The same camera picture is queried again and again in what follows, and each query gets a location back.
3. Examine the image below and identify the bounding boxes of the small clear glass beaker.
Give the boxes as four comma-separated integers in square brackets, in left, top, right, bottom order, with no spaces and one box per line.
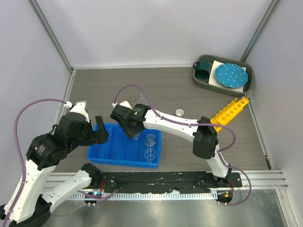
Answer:
[132,133,141,140]

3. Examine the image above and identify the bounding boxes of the blue plastic divided bin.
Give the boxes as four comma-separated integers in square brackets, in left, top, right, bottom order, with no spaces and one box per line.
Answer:
[87,123,162,168]

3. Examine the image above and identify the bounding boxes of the tall clear glass beaker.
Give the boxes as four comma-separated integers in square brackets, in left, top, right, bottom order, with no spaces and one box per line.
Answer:
[144,148,157,163]

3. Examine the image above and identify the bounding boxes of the small white ceramic crucible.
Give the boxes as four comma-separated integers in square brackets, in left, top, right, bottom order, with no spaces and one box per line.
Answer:
[175,109,184,117]

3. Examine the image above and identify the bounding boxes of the yellow test tube rack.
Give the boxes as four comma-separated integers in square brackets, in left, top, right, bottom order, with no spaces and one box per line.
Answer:
[210,97,250,126]

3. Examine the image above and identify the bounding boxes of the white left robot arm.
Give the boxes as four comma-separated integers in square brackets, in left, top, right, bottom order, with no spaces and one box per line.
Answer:
[0,101,109,227]

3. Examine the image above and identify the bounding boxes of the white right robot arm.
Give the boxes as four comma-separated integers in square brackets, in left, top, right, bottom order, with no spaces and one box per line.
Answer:
[110,101,231,187]

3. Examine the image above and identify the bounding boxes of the dark green mug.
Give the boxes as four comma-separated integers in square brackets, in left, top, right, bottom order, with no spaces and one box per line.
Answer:
[193,61,212,80]

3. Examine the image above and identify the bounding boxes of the white square plate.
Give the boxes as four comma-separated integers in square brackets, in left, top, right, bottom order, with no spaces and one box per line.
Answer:
[208,61,246,92]

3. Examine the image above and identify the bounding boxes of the blue polka dot plate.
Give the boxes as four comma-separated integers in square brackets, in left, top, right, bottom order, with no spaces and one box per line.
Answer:
[214,63,248,89]

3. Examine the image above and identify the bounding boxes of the grey-green plastic tray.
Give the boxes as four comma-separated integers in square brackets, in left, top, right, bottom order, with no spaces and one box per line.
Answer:
[193,54,255,97]

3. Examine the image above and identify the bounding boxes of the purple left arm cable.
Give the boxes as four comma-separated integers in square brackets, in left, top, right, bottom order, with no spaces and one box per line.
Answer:
[4,98,120,223]

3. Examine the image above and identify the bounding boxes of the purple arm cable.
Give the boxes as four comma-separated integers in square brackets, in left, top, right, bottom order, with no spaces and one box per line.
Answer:
[4,98,120,223]
[112,84,252,206]

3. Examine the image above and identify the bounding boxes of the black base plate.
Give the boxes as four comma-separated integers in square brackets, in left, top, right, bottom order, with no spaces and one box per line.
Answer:
[98,171,242,194]

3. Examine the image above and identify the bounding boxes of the white slotted cable duct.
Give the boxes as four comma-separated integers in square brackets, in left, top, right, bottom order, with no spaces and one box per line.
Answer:
[68,191,218,201]

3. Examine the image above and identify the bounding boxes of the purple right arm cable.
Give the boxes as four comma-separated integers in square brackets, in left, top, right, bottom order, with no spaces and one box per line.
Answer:
[112,84,252,206]

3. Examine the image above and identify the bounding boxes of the aluminium frame rail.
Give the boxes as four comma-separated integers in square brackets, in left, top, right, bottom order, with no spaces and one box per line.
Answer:
[236,169,289,190]

